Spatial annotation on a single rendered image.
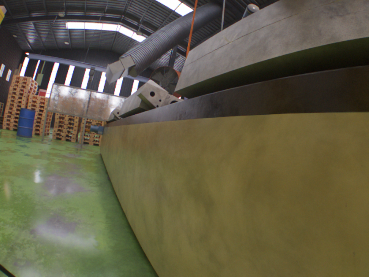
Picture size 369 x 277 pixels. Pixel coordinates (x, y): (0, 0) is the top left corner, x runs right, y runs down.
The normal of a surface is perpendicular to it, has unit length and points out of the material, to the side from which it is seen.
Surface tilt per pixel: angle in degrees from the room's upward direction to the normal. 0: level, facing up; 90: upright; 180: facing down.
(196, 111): 90
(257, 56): 80
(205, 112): 90
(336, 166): 90
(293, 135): 90
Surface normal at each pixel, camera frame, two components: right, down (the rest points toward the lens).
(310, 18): -0.82, -0.32
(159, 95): 0.49, 0.05
